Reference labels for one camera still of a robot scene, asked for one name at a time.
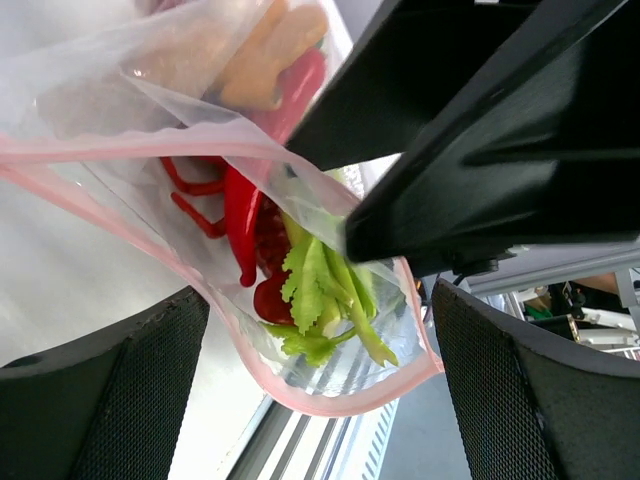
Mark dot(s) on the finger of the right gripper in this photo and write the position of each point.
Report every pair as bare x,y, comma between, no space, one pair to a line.
411,59
540,146

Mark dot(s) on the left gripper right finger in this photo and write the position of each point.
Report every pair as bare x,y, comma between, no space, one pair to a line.
531,404

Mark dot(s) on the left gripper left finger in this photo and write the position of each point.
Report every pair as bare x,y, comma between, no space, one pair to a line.
108,405

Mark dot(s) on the yellow toy food piece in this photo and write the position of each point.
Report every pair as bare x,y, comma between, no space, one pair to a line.
250,79

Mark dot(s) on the green white toy celery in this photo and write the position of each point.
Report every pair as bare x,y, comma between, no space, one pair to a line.
311,300

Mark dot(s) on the aluminium mounting rail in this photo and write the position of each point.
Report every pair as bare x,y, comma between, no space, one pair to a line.
290,445

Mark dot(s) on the white slotted cable duct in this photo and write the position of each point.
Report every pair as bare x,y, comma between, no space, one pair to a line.
363,446

